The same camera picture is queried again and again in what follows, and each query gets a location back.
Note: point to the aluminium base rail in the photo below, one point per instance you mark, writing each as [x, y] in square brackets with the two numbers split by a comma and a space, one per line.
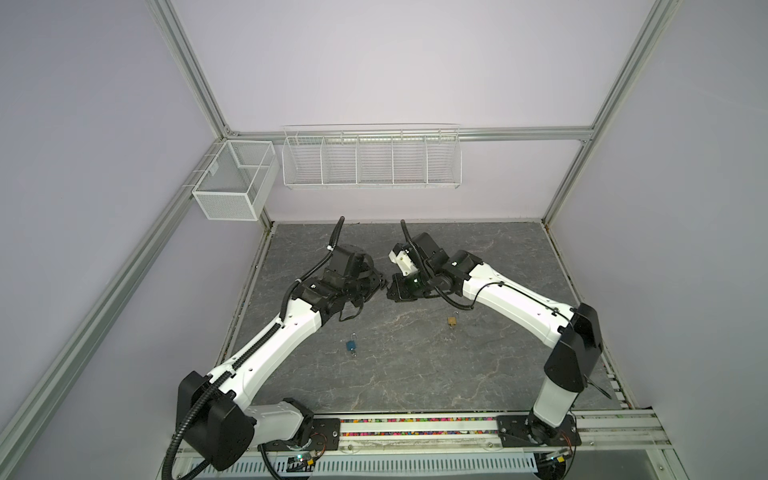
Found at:
[471, 432]

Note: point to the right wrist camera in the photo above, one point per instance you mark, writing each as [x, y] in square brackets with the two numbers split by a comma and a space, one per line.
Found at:
[402, 256]

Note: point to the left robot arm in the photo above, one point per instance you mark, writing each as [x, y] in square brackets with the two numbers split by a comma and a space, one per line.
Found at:
[215, 415]

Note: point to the white vented cable duct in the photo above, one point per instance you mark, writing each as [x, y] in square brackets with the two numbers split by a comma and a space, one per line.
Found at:
[380, 466]

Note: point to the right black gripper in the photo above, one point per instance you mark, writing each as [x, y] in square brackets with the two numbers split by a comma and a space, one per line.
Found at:
[398, 284]

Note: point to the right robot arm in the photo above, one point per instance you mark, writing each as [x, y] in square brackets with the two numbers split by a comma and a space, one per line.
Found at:
[572, 333]

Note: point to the white mesh box basket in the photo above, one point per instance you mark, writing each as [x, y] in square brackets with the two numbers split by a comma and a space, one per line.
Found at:
[237, 181]

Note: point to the white wire shelf basket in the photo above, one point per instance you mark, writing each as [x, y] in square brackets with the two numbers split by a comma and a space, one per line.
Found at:
[372, 156]

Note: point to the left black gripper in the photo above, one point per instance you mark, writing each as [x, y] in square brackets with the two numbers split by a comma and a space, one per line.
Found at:
[377, 280]

